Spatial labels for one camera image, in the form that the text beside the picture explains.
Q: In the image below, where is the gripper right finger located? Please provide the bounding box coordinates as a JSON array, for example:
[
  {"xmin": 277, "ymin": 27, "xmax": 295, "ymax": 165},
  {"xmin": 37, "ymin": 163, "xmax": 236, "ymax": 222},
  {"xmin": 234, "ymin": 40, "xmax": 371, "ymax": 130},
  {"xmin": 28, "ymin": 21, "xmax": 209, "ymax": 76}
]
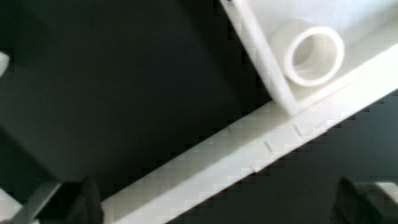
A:
[{"xmin": 330, "ymin": 178, "xmax": 398, "ymax": 224}]

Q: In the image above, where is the white L-shaped obstacle wall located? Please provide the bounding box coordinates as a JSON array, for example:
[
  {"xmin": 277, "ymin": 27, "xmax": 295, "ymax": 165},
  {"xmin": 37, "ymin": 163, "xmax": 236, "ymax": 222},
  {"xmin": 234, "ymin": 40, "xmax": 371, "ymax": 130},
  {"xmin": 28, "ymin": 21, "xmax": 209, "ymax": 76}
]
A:
[{"xmin": 99, "ymin": 43, "xmax": 398, "ymax": 224}]

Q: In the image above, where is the white table leg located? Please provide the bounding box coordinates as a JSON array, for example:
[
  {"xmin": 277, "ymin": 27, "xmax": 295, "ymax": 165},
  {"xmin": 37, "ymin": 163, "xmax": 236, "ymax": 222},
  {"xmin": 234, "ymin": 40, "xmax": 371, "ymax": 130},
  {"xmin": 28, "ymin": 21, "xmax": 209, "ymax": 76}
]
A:
[{"xmin": 0, "ymin": 50, "xmax": 10, "ymax": 77}]

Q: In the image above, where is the white square tabletop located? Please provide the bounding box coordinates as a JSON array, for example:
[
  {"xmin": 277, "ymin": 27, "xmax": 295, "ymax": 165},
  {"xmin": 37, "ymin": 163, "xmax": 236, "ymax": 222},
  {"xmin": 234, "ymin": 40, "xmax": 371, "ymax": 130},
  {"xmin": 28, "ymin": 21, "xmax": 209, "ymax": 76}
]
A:
[{"xmin": 218, "ymin": 0, "xmax": 398, "ymax": 114}]

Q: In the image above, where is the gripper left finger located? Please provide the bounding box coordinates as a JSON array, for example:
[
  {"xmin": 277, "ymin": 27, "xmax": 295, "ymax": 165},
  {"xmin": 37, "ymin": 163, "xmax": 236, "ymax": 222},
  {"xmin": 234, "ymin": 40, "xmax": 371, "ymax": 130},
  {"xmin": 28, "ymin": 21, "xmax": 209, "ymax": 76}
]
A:
[{"xmin": 7, "ymin": 177, "xmax": 105, "ymax": 224}]

